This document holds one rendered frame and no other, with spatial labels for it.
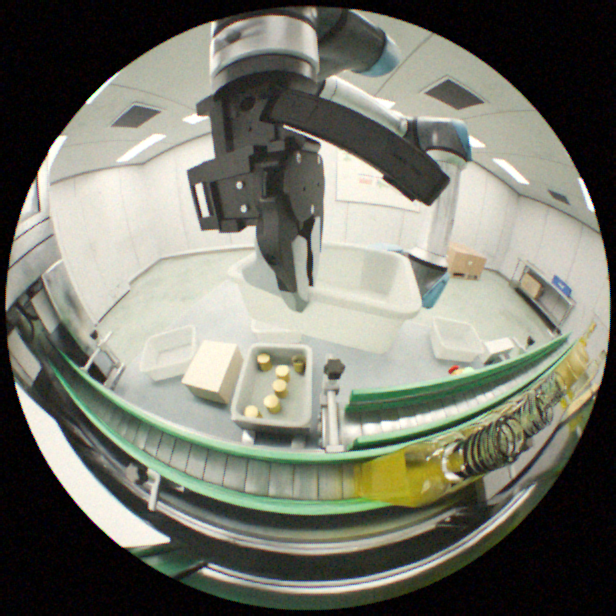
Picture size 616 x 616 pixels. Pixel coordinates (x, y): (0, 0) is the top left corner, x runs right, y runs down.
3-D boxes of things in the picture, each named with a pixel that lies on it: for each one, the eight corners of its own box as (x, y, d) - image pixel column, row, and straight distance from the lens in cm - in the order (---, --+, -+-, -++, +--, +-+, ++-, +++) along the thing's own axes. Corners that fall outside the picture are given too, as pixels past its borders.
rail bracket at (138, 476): (172, 504, 42) (115, 498, 33) (178, 474, 41) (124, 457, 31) (191, 513, 40) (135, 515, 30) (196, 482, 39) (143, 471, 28)
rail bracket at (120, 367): (115, 402, 76) (69, 357, 66) (135, 365, 79) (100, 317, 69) (122, 407, 72) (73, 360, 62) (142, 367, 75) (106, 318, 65)
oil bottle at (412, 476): (354, 496, 34) (431, 512, 14) (352, 465, 34) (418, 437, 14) (388, 489, 36) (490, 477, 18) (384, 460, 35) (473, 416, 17)
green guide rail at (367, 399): (344, 413, 35) (352, 394, 28) (343, 408, 35) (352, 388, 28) (568, 338, 184) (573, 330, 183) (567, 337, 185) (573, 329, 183)
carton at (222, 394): (193, 395, 60) (181, 382, 54) (212, 355, 66) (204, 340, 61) (228, 404, 54) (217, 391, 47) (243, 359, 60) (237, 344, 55)
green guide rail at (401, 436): (346, 451, 33) (358, 443, 26) (346, 446, 34) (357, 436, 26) (573, 346, 184) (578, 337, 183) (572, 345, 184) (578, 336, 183)
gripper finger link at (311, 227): (275, 283, 23) (262, 211, 19) (321, 291, 21) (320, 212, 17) (263, 299, 21) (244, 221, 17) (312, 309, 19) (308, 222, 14)
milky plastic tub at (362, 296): (286, 276, 39) (284, 235, 36) (396, 298, 35) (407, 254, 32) (232, 328, 27) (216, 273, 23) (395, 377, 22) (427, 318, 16)
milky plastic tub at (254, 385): (240, 429, 50) (227, 417, 42) (256, 360, 59) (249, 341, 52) (310, 436, 47) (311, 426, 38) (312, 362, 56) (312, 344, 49)
